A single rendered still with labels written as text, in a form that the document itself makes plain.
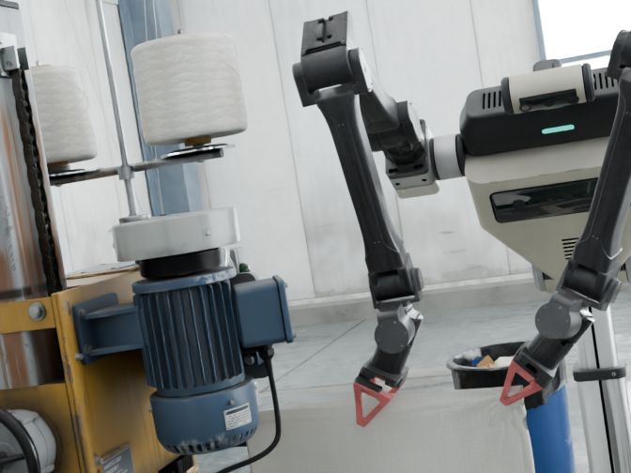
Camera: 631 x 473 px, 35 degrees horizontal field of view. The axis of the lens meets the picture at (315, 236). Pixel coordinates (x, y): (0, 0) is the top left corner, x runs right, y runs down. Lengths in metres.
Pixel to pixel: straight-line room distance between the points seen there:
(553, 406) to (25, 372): 2.76
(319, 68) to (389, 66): 8.38
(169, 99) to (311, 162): 8.62
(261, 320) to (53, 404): 0.31
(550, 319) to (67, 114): 0.83
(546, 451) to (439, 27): 6.46
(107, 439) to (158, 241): 0.31
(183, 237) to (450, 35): 8.55
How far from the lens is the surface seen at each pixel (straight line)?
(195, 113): 1.50
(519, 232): 2.05
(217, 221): 1.37
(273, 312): 1.40
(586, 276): 1.63
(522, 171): 1.97
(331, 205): 10.06
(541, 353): 1.65
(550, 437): 3.93
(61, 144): 1.63
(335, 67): 1.52
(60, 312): 1.39
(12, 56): 1.46
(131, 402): 1.55
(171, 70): 1.51
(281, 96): 10.21
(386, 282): 1.66
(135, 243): 1.37
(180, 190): 10.38
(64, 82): 1.66
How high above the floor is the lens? 1.43
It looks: 3 degrees down
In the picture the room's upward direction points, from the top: 9 degrees counter-clockwise
